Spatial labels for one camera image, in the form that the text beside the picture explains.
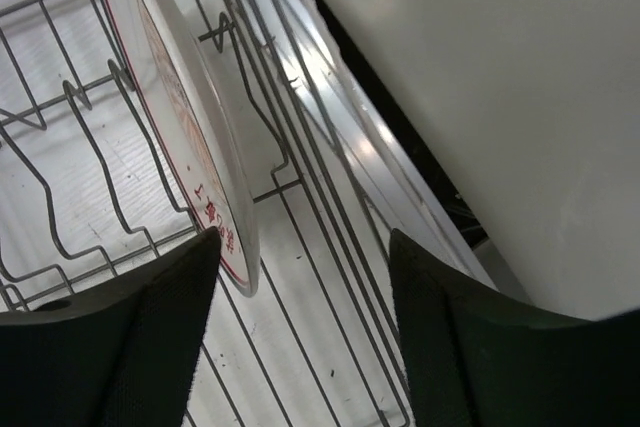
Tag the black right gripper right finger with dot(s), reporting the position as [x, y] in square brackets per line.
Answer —
[476, 357]

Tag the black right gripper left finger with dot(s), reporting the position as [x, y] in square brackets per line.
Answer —
[121, 353]

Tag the orange patterned plate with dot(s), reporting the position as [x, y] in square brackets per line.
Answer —
[190, 121]

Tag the aluminium table frame rail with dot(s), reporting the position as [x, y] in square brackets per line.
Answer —
[341, 109]

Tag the metal wire dish rack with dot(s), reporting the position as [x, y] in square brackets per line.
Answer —
[130, 127]

